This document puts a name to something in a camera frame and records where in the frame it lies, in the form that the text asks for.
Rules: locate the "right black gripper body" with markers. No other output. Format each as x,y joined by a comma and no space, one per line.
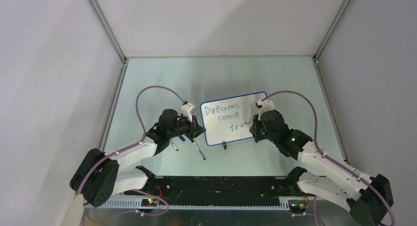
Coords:
260,133

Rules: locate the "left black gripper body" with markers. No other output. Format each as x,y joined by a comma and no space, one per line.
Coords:
190,128

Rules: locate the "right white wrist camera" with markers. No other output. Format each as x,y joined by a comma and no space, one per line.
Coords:
264,106

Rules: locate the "black whiteboard marker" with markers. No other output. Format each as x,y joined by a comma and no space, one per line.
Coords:
198,149

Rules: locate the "blue framed whiteboard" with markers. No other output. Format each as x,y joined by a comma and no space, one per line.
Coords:
225,119

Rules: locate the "green whiteboard marker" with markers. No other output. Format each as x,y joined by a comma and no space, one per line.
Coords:
174,145

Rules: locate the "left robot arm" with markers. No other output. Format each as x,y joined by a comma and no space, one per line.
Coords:
101,175

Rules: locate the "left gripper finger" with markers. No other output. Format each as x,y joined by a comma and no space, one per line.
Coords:
195,134
198,128

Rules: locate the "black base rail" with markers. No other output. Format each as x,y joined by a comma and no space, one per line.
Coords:
234,191

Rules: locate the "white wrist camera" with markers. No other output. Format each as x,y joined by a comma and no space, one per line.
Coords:
264,106
187,110

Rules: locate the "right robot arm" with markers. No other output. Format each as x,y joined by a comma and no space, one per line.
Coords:
367,198

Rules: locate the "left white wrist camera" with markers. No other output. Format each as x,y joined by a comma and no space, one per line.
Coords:
187,110

